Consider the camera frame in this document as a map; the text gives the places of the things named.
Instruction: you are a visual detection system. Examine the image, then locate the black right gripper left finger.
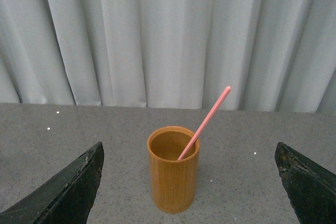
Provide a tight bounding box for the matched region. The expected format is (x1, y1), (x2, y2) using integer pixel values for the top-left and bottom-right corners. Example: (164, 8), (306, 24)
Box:
(1, 142), (104, 223)

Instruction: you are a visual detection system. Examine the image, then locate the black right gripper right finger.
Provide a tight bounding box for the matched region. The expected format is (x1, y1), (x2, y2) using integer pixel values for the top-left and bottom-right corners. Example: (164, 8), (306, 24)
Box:
(275, 142), (335, 223)

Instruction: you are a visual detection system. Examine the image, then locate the pink chopstick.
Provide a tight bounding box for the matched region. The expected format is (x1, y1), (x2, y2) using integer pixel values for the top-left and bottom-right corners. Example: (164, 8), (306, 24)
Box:
(177, 86), (232, 161)

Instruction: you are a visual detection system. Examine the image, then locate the bamboo chopstick holder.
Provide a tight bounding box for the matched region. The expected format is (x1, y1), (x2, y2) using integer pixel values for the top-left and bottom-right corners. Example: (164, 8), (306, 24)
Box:
(147, 126), (201, 214)

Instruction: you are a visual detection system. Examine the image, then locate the grey pleated curtain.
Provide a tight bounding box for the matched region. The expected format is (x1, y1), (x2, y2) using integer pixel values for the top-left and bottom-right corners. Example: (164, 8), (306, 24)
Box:
(1, 0), (335, 114)

